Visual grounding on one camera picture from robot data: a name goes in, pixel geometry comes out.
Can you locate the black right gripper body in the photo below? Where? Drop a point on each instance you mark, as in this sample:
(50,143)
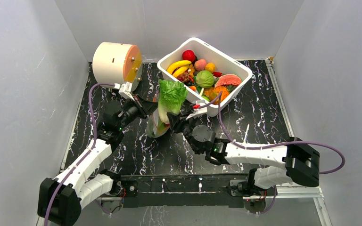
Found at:
(175,118)

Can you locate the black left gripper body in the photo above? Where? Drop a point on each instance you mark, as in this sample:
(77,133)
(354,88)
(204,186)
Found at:
(135,109)

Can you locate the clear zip bag orange zipper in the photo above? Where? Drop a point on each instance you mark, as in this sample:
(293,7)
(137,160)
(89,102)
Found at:
(160,114)

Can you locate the green leaf toy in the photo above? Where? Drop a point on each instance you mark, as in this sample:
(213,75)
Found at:
(156,130)

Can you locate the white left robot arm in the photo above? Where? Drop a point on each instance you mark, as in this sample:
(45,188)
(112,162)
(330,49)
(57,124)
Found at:
(61,199)

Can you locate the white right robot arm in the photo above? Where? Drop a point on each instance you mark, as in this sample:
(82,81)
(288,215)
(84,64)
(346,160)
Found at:
(295,162)

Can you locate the napa cabbage toy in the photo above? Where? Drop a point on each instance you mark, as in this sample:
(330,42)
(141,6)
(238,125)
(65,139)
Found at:
(172,95)

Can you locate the white green pen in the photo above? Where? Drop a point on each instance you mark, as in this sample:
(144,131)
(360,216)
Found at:
(246,134)

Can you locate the yellow banana toy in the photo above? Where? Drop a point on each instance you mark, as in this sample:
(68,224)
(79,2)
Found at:
(180,71)
(178,64)

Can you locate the cream round drum appliance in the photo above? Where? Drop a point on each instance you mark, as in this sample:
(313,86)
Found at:
(117,63)

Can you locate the grape bunch toy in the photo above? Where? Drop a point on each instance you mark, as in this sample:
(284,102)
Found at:
(185,78)

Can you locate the round green cabbage toy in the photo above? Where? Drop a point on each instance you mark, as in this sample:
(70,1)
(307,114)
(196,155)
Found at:
(204,79)

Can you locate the watermelon slice toy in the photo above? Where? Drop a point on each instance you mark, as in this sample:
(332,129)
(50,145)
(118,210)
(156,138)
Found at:
(227,80)

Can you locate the orange fruit toy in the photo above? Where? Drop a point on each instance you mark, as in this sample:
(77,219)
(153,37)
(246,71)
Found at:
(210,67)

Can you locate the peach toy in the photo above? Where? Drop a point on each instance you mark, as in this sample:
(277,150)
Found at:
(200,65)

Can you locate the red apple toy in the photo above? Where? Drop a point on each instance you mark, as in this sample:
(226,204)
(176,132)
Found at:
(189,55)

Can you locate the white plastic bin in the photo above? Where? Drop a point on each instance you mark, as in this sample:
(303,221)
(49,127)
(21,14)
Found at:
(222,61)

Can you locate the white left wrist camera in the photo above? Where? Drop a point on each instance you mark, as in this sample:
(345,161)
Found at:
(126,90)

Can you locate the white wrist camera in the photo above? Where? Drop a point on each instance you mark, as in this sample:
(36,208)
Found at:
(201,108)
(126,90)

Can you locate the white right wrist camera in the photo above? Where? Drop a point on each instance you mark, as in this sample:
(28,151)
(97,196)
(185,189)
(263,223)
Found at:
(201,108)

